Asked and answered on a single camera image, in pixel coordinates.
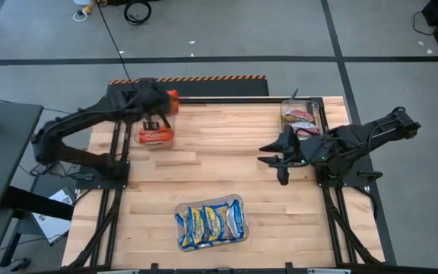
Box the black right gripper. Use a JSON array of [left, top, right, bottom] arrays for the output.
[[256, 125, 321, 186]]

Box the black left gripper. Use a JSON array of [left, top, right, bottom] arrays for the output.
[[136, 78, 173, 133]]

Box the blue Maruchan ramen pack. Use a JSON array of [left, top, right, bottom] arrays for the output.
[[226, 199, 247, 240], [175, 212, 192, 250], [186, 207, 207, 247], [202, 203, 230, 243]]

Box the clear plastic bin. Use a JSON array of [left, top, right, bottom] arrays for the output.
[[173, 193, 250, 253], [132, 90, 177, 151], [278, 98, 323, 150]]

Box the black hazard-striped floor mat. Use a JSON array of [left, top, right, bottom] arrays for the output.
[[106, 75, 270, 98]]

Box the black power adapter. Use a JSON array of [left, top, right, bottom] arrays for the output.
[[29, 163, 55, 177]]

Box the white paper booklet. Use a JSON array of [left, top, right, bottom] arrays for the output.
[[31, 189, 74, 247]]

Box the black desk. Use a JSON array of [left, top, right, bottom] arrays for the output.
[[0, 99, 76, 272]]

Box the black metal table frame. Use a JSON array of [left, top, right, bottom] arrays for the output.
[[62, 96, 387, 274]]

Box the long thin black cable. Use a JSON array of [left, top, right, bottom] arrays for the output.
[[95, 0, 133, 81]]

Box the coiled black cable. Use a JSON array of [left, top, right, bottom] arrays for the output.
[[122, 0, 153, 27]]

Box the white cable with yellow plug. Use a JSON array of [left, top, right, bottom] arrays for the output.
[[72, 1, 95, 23]]

